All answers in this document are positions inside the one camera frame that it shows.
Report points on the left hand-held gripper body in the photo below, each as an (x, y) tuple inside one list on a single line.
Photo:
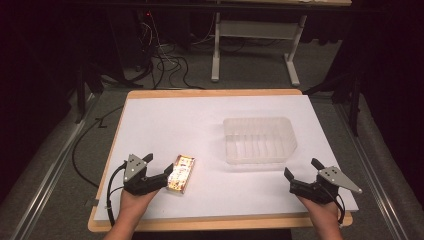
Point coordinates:
[(137, 178)]

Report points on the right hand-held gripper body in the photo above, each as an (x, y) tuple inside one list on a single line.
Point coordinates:
[(325, 185)]

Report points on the yellow snack packet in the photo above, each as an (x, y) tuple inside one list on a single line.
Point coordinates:
[(181, 173)]

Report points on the clear plastic container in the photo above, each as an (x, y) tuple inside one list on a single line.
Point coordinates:
[(259, 140)]

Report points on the person's left hand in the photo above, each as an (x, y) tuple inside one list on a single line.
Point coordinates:
[(136, 202)]

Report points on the person's right hand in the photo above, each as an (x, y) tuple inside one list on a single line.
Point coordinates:
[(320, 210)]

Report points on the white sheet on table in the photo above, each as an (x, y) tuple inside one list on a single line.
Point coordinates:
[(206, 143)]

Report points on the black stand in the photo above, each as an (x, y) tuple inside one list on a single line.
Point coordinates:
[(87, 90), (346, 96)]

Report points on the wooden table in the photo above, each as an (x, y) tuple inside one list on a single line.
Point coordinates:
[(213, 92)]

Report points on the metal floor rail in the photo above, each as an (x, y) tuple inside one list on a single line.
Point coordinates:
[(370, 166), (50, 173)]

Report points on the white metal desk frame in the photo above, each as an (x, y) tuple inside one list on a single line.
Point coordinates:
[(256, 31)]

